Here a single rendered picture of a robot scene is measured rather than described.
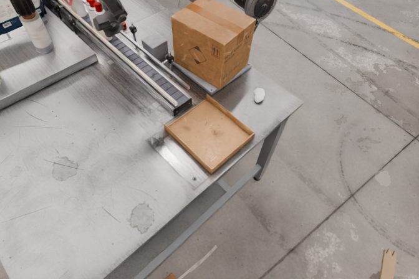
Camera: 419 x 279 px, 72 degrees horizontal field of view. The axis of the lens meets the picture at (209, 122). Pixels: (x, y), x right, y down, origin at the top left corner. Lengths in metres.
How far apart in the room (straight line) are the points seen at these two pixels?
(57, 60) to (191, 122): 0.75
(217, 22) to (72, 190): 0.91
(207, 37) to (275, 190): 1.24
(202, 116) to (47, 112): 0.70
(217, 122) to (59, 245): 0.76
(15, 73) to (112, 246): 0.96
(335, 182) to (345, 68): 1.26
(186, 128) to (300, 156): 1.22
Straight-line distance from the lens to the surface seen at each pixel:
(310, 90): 2.77
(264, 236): 2.00
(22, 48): 1.80
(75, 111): 1.45
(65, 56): 1.66
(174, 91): 1.36
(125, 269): 1.72
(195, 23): 1.34
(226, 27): 1.32
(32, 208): 1.27
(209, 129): 1.28
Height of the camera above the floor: 1.88
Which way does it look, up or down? 53 degrees down
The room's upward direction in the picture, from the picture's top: 4 degrees clockwise
